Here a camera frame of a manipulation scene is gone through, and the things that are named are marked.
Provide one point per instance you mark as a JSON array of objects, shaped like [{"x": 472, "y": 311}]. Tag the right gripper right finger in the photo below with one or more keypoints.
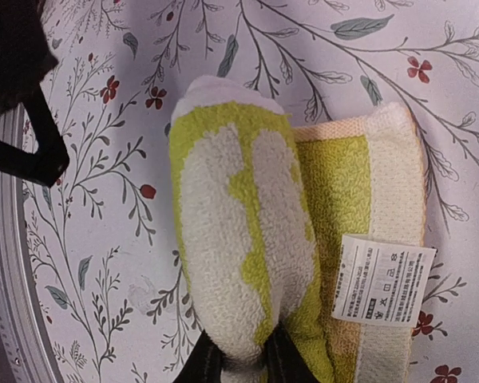
[{"x": 283, "y": 360}]

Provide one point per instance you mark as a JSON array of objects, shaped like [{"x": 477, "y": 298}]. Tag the aluminium front rail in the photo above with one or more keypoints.
[{"x": 22, "y": 329}]

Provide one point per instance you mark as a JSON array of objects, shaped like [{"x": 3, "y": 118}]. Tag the floral patterned table mat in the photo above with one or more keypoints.
[{"x": 101, "y": 240}]

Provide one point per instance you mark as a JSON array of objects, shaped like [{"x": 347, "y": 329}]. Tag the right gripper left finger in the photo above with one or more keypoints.
[{"x": 204, "y": 364}]

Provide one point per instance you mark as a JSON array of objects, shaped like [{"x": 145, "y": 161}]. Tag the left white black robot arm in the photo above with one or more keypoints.
[{"x": 25, "y": 60}]

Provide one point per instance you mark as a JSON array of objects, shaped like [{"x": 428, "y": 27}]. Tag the green white patterned towel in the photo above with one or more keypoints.
[{"x": 320, "y": 228}]

